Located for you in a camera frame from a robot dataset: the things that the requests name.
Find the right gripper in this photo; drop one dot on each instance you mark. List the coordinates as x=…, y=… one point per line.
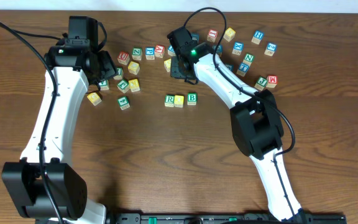
x=174, y=72

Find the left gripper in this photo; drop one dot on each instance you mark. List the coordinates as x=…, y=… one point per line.
x=106, y=66

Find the green B block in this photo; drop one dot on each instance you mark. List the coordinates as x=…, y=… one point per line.
x=192, y=99

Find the yellow O block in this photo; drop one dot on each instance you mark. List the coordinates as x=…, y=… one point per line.
x=179, y=101

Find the green R block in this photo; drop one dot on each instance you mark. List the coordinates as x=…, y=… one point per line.
x=169, y=101

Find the blue T block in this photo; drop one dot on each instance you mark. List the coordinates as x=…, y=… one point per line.
x=243, y=69

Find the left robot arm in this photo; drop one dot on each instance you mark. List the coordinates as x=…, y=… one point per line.
x=42, y=184

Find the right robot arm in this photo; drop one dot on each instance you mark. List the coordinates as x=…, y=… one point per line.
x=256, y=122

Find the yellow S block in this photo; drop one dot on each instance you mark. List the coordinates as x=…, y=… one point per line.
x=167, y=64

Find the blue L block upper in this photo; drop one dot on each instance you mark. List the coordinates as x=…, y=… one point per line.
x=171, y=51

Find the green V block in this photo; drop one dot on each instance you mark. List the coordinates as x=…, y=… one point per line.
x=104, y=85

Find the green 7 block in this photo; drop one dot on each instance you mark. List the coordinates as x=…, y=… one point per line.
x=119, y=74

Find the red U block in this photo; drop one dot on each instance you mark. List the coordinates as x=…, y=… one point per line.
x=123, y=58

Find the red A block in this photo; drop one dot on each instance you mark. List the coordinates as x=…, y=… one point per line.
x=159, y=51

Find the green J block left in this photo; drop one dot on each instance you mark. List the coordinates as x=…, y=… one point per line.
x=123, y=86

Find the green j block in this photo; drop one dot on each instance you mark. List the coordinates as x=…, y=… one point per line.
x=261, y=83
x=123, y=86

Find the yellow C block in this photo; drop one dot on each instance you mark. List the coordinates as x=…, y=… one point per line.
x=134, y=67

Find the yellow block far left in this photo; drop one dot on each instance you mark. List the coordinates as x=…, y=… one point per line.
x=94, y=98

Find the blue D block upper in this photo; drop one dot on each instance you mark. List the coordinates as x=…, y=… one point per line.
x=195, y=37

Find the blue d block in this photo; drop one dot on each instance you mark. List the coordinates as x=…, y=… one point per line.
x=195, y=37
x=219, y=49

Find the blue P block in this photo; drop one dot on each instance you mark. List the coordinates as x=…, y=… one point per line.
x=150, y=53

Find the yellow K block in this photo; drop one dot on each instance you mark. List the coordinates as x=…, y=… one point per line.
x=134, y=85

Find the green Z block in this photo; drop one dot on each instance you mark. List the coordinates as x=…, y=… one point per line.
x=137, y=53

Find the green 4 block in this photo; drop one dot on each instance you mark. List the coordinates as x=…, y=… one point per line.
x=123, y=102

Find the blue D block lower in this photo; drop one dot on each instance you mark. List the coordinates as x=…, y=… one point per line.
x=219, y=49

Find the red I block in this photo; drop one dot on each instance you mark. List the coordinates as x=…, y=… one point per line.
x=212, y=35

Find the blue 5 block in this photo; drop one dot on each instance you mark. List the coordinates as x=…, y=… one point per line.
x=229, y=67

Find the yellow block top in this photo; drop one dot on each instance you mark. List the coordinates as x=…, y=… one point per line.
x=229, y=34

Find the blue X block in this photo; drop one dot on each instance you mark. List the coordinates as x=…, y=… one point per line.
x=237, y=48

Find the green N block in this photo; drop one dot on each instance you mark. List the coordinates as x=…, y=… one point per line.
x=248, y=59

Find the green J block right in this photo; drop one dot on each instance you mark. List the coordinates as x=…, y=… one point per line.
x=261, y=83

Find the blue H block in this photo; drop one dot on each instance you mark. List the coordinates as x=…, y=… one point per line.
x=257, y=37

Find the red M block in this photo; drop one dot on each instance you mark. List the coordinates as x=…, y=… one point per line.
x=271, y=81

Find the blue 2 block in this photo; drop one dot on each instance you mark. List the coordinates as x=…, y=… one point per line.
x=270, y=49

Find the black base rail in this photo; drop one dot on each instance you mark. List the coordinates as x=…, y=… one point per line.
x=256, y=218

